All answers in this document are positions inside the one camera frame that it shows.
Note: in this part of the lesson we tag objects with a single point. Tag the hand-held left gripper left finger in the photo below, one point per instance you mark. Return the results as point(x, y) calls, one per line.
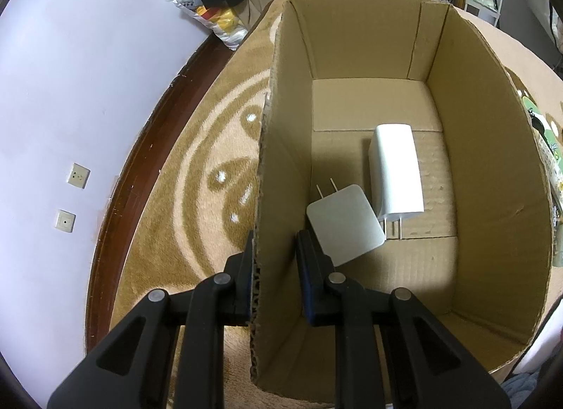
point(239, 288)

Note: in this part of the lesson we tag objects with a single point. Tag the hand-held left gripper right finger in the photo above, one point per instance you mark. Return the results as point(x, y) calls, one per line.
point(308, 290)

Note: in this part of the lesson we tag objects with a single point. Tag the square white power adapter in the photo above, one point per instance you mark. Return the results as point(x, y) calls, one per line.
point(345, 231)

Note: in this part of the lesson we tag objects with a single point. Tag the brown cardboard box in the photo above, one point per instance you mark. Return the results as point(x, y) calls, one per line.
point(286, 171)

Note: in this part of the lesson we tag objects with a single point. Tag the tall white power adapter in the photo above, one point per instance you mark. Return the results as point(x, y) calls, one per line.
point(396, 176)

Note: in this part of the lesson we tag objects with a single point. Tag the brown patterned rug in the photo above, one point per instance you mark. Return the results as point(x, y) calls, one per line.
point(198, 215)

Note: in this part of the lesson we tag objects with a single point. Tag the grey blue trousers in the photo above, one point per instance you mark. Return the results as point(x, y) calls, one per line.
point(532, 391)

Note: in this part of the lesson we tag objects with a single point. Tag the green cartoon printed item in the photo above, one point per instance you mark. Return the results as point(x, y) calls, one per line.
point(550, 149)

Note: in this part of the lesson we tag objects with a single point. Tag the cream wall socket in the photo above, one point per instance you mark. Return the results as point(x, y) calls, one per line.
point(64, 221)
point(78, 176)

